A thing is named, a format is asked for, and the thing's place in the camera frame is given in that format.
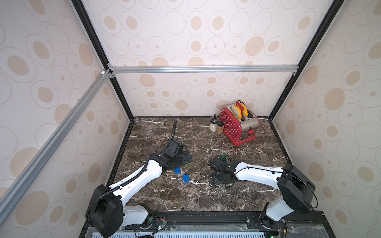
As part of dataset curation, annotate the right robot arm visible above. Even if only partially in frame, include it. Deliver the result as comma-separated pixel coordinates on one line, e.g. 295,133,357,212
208,156,317,229

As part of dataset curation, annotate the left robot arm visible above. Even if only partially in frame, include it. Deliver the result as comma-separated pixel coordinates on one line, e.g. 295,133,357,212
85,139,192,238

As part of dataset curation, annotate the red polka dot toaster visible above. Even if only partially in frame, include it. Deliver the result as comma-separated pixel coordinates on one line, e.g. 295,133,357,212
219,100,260,146

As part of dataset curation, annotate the brown spice jar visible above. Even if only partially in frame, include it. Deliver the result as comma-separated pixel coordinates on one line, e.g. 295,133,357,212
216,121,224,135

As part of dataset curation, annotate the glass jar with black lid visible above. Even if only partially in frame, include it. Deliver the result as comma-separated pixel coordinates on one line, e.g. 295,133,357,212
209,114,219,131

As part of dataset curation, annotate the toy bread slice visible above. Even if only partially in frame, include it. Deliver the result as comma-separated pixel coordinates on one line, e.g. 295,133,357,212
230,105,242,120

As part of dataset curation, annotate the yellow toy slice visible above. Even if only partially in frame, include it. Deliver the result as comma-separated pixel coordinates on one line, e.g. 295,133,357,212
236,101,248,117

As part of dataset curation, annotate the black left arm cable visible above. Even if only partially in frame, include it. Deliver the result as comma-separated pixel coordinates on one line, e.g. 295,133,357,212
169,118,178,142

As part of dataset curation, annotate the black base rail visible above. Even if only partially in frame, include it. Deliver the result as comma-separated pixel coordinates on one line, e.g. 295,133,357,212
78,210,335,238

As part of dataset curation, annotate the left diagonal aluminium rail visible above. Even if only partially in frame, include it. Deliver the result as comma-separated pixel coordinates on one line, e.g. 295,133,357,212
1,69,111,226

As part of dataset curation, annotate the horizontal aluminium rail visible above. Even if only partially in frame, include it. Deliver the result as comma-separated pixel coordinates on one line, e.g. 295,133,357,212
108,64,299,74

